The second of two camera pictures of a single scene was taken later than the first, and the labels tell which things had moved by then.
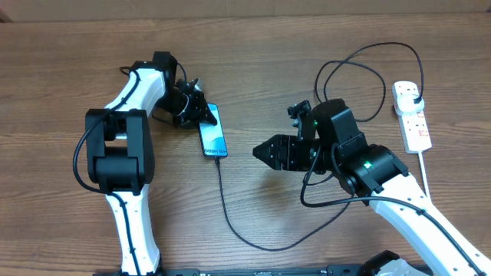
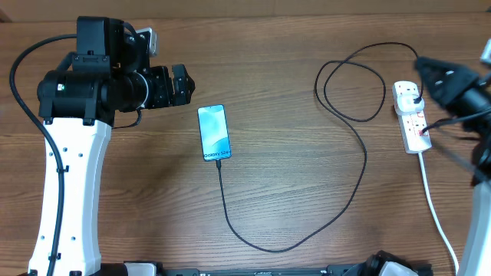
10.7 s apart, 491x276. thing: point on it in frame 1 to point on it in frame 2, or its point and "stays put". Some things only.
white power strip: x=413 y=124 stays put
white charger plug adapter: x=405 y=103 stays put
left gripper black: x=198 y=113 to x=164 y=94
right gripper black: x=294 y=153 to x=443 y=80
